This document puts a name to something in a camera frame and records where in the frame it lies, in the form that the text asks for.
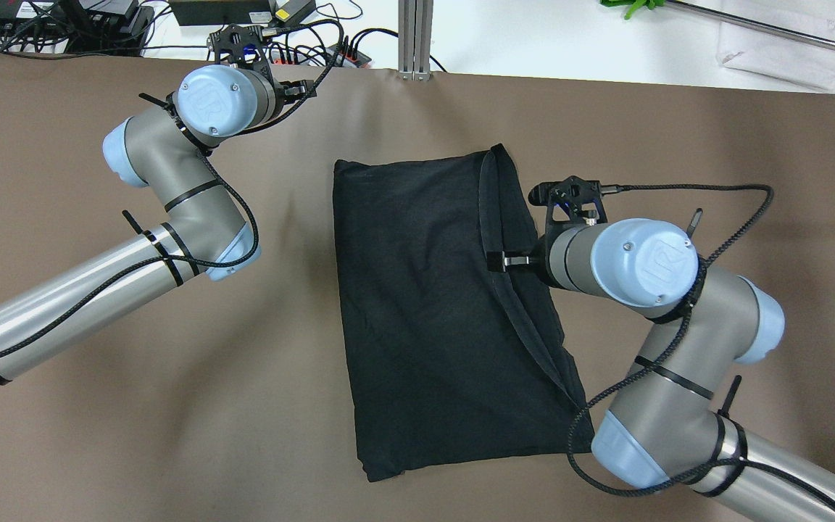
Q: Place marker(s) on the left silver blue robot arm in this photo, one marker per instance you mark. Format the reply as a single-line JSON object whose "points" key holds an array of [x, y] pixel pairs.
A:
{"points": [[208, 229]]}

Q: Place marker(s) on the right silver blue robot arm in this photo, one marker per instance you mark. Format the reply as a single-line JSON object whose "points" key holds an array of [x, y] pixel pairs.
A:
{"points": [[659, 429]]}

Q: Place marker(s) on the black printed t-shirt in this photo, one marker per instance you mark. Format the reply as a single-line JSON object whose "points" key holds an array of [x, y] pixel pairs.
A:
{"points": [[448, 361]]}

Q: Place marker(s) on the white cloth on table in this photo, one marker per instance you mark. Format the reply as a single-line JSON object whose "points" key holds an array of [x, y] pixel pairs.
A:
{"points": [[801, 64]]}

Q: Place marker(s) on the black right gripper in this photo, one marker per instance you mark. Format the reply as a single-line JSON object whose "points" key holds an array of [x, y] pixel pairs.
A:
{"points": [[540, 262]]}

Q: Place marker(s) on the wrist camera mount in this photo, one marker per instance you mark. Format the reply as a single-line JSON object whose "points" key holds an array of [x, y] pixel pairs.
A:
{"points": [[241, 47], [572, 200]]}

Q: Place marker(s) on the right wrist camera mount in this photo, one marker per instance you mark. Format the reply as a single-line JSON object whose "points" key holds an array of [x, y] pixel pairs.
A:
{"points": [[572, 200]]}

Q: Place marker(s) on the aluminium frame post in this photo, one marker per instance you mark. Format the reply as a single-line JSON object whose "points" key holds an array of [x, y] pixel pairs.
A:
{"points": [[414, 39]]}

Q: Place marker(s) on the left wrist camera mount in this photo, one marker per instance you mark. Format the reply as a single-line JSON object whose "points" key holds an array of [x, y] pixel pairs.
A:
{"points": [[241, 47]]}

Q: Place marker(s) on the metal rod on table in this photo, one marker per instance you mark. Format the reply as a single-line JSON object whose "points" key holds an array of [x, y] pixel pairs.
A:
{"points": [[758, 26]]}

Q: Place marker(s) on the green plastic clamp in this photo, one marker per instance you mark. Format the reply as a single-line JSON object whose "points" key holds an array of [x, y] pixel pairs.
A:
{"points": [[632, 6]]}

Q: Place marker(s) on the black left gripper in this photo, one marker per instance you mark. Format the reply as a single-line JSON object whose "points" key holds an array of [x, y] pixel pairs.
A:
{"points": [[293, 89]]}

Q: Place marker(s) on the black power adapter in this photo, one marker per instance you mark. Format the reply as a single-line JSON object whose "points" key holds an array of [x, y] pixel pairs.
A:
{"points": [[207, 13]]}

